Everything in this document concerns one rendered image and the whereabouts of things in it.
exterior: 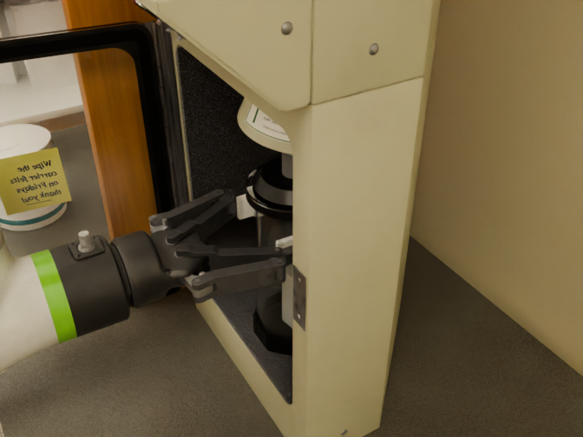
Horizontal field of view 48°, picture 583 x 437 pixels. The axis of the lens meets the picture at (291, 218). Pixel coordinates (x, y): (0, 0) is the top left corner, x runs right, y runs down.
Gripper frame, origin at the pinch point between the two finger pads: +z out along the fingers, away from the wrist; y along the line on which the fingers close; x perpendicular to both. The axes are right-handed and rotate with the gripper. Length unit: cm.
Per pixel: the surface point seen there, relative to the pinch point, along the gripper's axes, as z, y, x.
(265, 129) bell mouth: -4.4, -2.6, -13.8
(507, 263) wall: 36.6, -2.4, 19.7
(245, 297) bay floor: -2.6, 8.4, 17.8
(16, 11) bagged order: -10, 118, 8
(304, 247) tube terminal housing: -6.3, -13.3, -7.2
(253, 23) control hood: -11.1, -14.3, -28.8
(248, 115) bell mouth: -4.7, 0.6, -14.0
